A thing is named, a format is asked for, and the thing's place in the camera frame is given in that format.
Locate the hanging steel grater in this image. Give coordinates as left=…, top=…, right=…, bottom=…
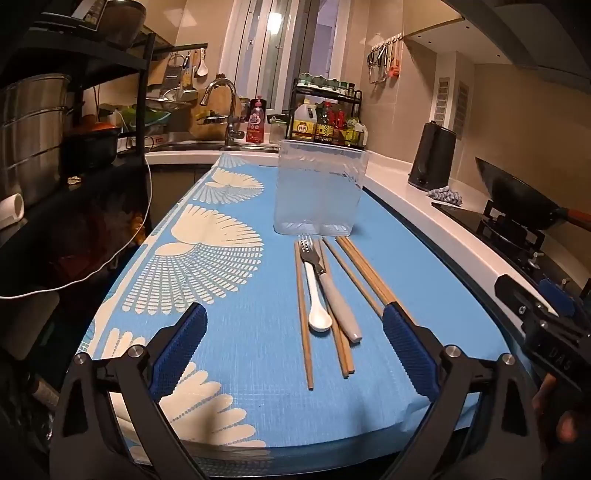
left=161, top=53, right=182, bottom=93

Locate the clear plastic utensil holder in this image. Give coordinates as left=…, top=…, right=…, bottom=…
left=273, top=138, right=370, bottom=236

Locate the black electric kettle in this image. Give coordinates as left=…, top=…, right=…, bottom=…
left=407, top=121, right=458, bottom=192

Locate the wooden cutting board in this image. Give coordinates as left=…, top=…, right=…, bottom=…
left=191, top=85, right=237, bottom=139

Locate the wooden chopstick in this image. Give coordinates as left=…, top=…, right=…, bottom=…
left=322, top=237, right=385, bottom=318
left=335, top=237, right=399, bottom=309
left=294, top=241, right=315, bottom=391
left=339, top=236, right=416, bottom=324
left=318, top=239, right=356, bottom=374
left=317, top=239, right=350, bottom=379

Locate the black cooking pot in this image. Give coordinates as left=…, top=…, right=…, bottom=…
left=60, top=122, right=123, bottom=169

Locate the white plastic pipe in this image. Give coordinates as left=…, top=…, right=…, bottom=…
left=0, top=194, right=25, bottom=230

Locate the steel kitchen faucet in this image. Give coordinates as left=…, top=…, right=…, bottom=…
left=199, top=78, right=245, bottom=148

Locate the dark bowl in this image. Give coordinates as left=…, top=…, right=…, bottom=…
left=104, top=0, right=147, bottom=49

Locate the white ceramic spoon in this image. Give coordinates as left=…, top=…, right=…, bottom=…
left=301, top=258, right=332, bottom=333

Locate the black wok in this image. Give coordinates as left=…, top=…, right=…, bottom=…
left=475, top=157, right=591, bottom=232

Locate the checkered dish cloth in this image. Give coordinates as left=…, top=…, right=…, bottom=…
left=426, top=186, right=464, bottom=207

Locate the row of spice jars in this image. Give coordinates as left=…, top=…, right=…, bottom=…
left=298, top=73, right=356, bottom=90

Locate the black gas stove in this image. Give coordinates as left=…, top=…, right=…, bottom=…
left=431, top=200, right=591, bottom=305

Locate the green plastic basin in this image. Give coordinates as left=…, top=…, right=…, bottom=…
left=124, top=108, right=171, bottom=136

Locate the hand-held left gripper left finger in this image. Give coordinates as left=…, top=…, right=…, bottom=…
left=48, top=302, right=208, bottom=480

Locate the white wall vent grille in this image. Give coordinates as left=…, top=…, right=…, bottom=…
left=453, top=80, right=470, bottom=134
left=434, top=76, right=451, bottom=127

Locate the large cooking oil bottle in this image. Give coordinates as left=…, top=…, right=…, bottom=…
left=292, top=102, right=319, bottom=141

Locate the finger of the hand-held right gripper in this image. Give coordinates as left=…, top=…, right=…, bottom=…
left=539, top=279, right=578, bottom=319
left=495, top=275, right=555, bottom=324

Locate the white cable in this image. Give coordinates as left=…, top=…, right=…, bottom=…
left=0, top=111, right=155, bottom=301

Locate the large steel stock pot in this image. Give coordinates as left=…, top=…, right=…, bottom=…
left=0, top=74, right=75, bottom=208

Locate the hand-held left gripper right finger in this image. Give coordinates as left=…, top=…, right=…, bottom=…
left=382, top=302, right=543, bottom=480

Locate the dark soy sauce bottle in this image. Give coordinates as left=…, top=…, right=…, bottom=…
left=316, top=102, right=335, bottom=144

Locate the red detergent pouch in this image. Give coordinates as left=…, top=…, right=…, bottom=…
left=246, top=96, right=269, bottom=144

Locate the steel colander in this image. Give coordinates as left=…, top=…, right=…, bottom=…
left=148, top=88, right=199, bottom=112

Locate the black spice rack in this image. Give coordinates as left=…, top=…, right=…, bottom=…
left=286, top=78, right=369, bottom=149

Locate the kitchen window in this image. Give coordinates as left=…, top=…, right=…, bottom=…
left=226, top=0, right=370, bottom=116

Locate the blue white patterned tablecloth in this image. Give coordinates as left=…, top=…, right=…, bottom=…
left=76, top=152, right=532, bottom=467

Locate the black metal shelf rack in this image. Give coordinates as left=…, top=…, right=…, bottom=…
left=0, top=0, right=158, bottom=259

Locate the person's right hand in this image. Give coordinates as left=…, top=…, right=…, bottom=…
left=531, top=374, right=587, bottom=462

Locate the grey handled steel fork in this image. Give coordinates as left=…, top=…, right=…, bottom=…
left=298, top=234, right=363, bottom=343

